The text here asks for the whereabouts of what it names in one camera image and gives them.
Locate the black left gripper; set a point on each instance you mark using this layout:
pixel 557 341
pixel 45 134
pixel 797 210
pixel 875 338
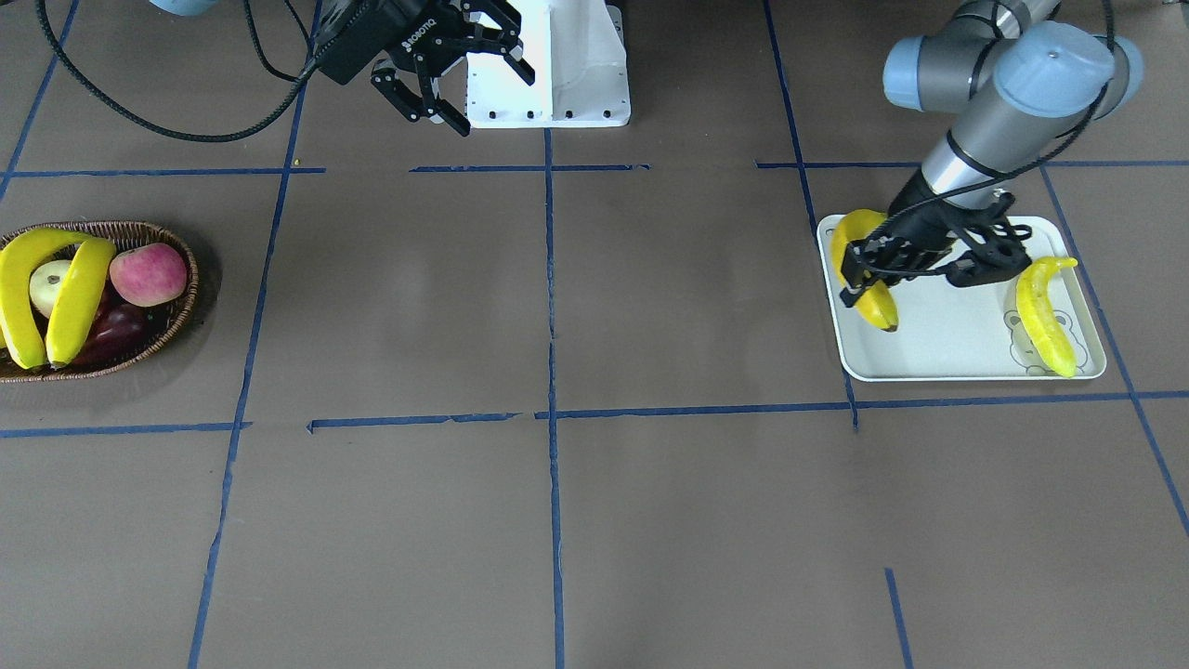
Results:
pixel 921 220

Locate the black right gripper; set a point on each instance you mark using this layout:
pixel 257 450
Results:
pixel 395 37

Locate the yellow banana bunch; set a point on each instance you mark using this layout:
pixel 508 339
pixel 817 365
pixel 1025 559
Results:
pixel 82 289
pixel 856 226
pixel 20 258

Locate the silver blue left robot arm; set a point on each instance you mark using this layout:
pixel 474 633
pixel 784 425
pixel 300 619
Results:
pixel 1022 87

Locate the woven wicker basket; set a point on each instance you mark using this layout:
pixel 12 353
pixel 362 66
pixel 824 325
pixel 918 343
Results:
pixel 166 322

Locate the white bear tray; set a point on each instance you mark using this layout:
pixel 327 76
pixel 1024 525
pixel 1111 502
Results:
pixel 969 334

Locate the red pink apple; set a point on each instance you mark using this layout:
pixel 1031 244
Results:
pixel 149 275

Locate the dark purple plum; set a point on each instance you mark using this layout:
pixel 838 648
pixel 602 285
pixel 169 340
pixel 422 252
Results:
pixel 116 336

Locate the pale green apple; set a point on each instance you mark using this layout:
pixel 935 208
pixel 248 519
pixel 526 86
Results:
pixel 45 285

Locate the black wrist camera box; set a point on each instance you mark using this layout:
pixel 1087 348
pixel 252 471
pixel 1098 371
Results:
pixel 851 260

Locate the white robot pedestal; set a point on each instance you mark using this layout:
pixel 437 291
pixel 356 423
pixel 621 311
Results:
pixel 578 52

